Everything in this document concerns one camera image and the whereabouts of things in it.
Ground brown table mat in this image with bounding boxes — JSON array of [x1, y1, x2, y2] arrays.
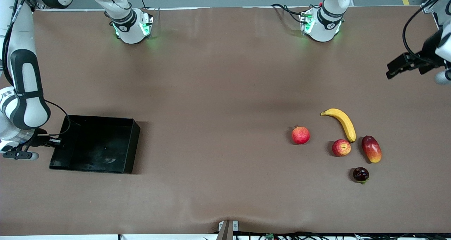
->
[[0, 6, 451, 235]]

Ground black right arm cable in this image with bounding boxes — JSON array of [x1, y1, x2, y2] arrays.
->
[[2, 0, 72, 137]]

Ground aluminium frame profile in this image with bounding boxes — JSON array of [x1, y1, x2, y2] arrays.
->
[[420, 0, 451, 14]]

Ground black left base cables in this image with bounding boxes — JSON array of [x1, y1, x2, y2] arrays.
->
[[271, 3, 304, 24]]

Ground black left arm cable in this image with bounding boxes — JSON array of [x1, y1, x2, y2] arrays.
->
[[402, 0, 451, 63]]

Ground red pomegranate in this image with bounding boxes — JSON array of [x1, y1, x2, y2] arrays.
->
[[291, 126, 311, 145]]

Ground red yellow apple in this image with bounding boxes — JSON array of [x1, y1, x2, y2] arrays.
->
[[332, 139, 352, 157]]

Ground yellow banana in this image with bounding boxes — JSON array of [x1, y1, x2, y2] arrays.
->
[[320, 108, 357, 143]]

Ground black plastic tray box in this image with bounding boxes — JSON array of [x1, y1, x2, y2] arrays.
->
[[49, 115, 141, 174]]

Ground dark purple mangosteen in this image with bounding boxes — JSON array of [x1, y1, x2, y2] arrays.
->
[[353, 167, 370, 185]]

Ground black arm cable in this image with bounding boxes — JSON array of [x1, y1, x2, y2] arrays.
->
[[402, 0, 451, 63], [2, 0, 72, 137]]

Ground red yellow mango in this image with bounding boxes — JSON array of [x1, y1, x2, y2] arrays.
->
[[361, 135, 382, 164]]

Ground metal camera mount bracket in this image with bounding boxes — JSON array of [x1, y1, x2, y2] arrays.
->
[[218, 220, 239, 240]]

